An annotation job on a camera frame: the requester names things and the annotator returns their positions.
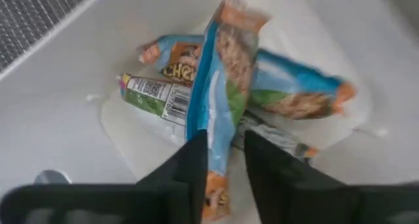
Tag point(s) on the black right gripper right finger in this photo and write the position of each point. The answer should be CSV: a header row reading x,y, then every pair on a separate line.
x,y
294,191

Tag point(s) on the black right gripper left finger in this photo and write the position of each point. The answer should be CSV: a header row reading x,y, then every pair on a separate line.
x,y
170,191

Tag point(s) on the green barcode granola bar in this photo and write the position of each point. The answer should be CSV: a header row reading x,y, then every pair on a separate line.
x,y
154,96

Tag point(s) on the blue chewy granola bar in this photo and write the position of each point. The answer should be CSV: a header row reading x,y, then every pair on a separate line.
x,y
294,86
219,103

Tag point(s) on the white plastic storage bin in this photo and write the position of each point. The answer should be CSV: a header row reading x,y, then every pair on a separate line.
x,y
65,125

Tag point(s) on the dark patterned mat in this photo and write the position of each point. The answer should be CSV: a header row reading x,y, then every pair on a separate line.
x,y
26,17

